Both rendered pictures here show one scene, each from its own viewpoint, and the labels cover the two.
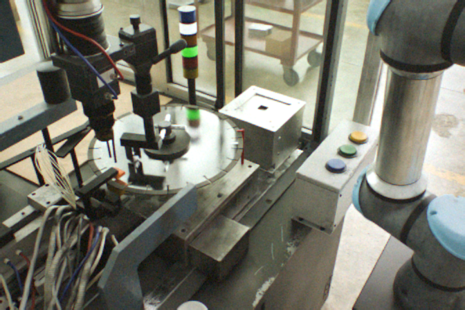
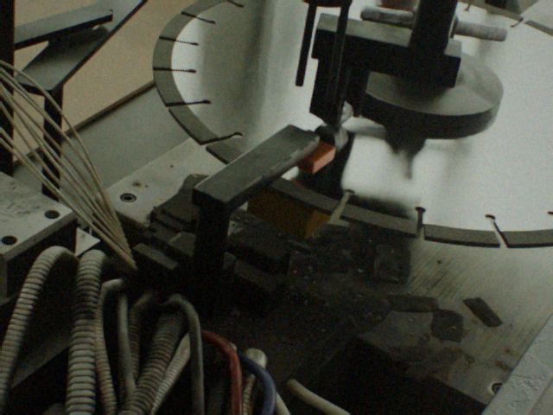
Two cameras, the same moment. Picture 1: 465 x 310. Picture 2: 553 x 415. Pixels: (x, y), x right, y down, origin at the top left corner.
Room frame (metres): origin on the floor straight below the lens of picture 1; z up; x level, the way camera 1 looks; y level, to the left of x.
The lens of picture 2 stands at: (0.23, 0.31, 1.26)
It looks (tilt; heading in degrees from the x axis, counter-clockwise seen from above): 34 degrees down; 353
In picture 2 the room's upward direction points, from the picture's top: 10 degrees clockwise
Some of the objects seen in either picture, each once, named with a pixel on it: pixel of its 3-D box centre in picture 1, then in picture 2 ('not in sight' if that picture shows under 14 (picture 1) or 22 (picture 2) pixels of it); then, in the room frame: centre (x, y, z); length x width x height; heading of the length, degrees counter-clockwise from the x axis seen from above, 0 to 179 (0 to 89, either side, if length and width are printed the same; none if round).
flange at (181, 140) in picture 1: (166, 138); (422, 67); (0.85, 0.15, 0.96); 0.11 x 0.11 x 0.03
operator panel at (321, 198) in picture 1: (338, 173); not in sight; (0.90, -0.27, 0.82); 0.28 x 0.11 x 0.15; 146
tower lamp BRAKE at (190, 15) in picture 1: (187, 14); not in sight; (1.15, 0.12, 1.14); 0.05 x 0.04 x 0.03; 56
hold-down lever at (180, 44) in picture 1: (162, 49); not in sight; (0.79, 0.13, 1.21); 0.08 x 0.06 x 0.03; 146
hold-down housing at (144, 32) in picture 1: (141, 68); not in sight; (0.78, 0.17, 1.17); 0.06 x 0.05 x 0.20; 137
